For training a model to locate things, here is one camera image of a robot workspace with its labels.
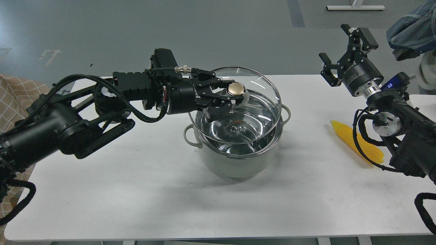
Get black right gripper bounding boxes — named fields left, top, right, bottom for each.
left=319, top=24, right=384, bottom=97

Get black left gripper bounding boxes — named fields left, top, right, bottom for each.
left=167, top=69, right=239, bottom=120

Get glass pot lid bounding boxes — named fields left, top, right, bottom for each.
left=189, top=66, right=282, bottom=144

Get yellow corn cob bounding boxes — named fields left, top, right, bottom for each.
left=330, top=120, right=384, bottom=166

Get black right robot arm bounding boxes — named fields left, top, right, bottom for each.
left=319, top=24, right=436, bottom=182

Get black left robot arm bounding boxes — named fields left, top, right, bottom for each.
left=1, top=48, right=246, bottom=225

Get grey-green steel pot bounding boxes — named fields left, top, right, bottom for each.
left=183, top=104, right=291, bottom=178

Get white table leg base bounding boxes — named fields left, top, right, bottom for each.
left=326, top=0, right=386, bottom=11

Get blue denim garment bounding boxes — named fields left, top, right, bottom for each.
left=386, top=0, right=436, bottom=61

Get white side table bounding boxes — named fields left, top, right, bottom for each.
left=407, top=94, right=436, bottom=115

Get beige checkered cloth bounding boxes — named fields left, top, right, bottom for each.
left=0, top=74, right=50, bottom=245

